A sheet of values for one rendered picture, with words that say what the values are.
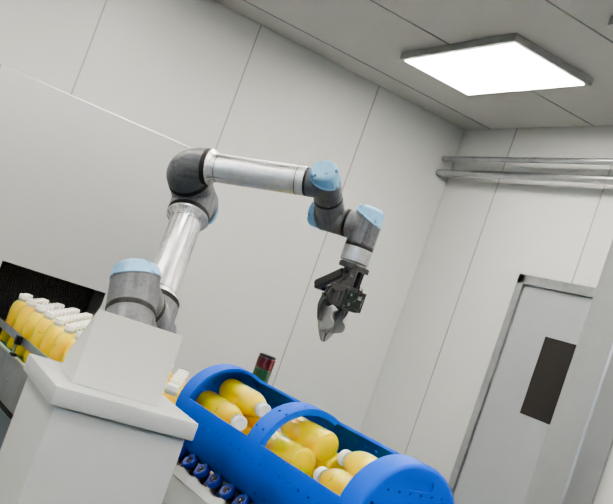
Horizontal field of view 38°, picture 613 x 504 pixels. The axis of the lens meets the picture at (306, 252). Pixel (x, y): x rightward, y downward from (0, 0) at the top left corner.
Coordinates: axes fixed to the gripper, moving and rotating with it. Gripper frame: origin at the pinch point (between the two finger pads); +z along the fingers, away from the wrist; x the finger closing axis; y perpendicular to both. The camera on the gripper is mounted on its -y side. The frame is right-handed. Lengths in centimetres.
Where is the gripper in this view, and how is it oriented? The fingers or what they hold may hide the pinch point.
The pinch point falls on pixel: (322, 336)
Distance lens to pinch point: 232.8
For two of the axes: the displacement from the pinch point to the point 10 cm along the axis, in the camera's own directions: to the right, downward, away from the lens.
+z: -3.4, 9.4, -0.6
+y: 5.3, 1.3, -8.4
